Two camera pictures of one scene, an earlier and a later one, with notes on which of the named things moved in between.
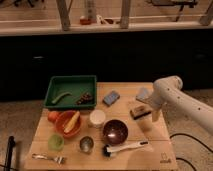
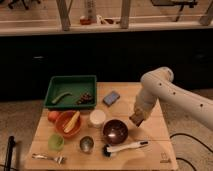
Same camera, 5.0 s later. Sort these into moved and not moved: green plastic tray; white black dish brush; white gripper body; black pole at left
Moved: white gripper body
Not moved: white black dish brush; black pole at left; green plastic tray
